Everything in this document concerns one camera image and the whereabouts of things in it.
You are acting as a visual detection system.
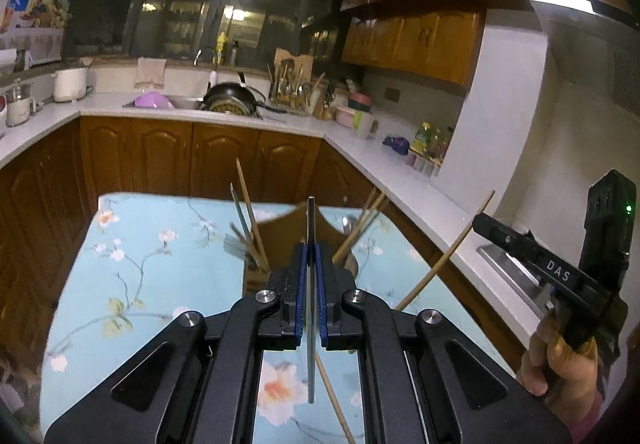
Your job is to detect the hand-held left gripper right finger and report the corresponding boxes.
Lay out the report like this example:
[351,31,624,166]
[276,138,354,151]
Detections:
[315,243,572,444]

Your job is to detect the beige hanging towel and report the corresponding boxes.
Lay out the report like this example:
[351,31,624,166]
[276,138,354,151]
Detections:
[133,57,168,90]

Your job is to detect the range hood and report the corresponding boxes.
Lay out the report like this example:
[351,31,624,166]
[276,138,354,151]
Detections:
[527,0,640,117]

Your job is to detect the yellow cooking oil bottle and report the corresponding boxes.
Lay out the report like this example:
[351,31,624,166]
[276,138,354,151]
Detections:
[412,122,432,155]

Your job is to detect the row of spice jars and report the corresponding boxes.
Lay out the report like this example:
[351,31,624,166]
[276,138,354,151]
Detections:
[407,151,444,177]

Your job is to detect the wooden utensil holder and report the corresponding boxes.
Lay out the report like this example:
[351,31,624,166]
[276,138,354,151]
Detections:
[242,203,362,297]

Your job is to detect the wooden wall cabinets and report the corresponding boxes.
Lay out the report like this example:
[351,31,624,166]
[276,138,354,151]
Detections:
[339,0,632,86]

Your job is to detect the countertop utensil rack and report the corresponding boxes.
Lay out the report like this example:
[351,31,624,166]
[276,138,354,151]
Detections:
[269,47,322,113]

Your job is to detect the person's right forearm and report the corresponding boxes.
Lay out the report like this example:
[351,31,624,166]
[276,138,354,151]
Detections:
[560,390,610,444]

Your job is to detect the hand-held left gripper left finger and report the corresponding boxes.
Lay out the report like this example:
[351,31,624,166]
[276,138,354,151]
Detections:
[44,242,308,444]

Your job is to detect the wooden knife block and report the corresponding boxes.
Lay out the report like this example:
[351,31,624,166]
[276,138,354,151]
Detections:
[312,72,337,121]

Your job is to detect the thin metal utensil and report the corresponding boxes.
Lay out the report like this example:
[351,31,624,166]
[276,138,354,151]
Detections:
[306,195,318,404]
[229,182,254,249]

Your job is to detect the pink plastic basin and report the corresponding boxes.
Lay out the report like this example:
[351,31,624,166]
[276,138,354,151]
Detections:
[133,91,177,110]

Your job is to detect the white plastic container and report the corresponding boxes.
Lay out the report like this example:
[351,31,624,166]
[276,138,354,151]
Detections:
[349,114,379,140]

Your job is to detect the stacked pastel bowls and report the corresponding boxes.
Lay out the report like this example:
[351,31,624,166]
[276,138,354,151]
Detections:
[334,92,374,127]

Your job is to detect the blue countertop object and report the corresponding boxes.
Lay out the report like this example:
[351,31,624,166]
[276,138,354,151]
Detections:
[382,136,412,157]

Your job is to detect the wooden base cabinets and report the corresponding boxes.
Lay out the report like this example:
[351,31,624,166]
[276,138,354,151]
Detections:
[0,116,531,375]

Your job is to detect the chrome sink faucet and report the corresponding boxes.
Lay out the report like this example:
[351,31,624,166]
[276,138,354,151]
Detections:
[193,47,219,97]

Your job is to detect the small white blender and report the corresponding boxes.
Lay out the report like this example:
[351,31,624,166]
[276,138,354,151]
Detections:
[4,78,40,127]

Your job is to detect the white electric pot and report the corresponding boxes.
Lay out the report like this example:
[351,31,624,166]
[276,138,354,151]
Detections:
[52,68,92,103]

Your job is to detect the floral light blue tablecloth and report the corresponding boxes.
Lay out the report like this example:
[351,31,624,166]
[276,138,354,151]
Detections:
[37,193,520,444]

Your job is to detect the dark sauce bottles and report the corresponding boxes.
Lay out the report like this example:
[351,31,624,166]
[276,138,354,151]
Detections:
[430,126,455,162]

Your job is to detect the person's right hand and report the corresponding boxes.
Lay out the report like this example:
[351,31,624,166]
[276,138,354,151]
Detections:
[517,306,609,400]

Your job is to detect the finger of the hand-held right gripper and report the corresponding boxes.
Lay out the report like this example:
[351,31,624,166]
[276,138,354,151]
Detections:
[471,213,615,305]

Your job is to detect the black wok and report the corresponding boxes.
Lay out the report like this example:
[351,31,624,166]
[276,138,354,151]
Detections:
[202,82,289,118]

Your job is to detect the wooden chopstick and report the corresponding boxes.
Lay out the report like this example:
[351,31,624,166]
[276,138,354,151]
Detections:
[234,158,271,271]
[344,195,389,252]
[394,189,497,313]
[331,188,378,265]
[314,354,357,444]

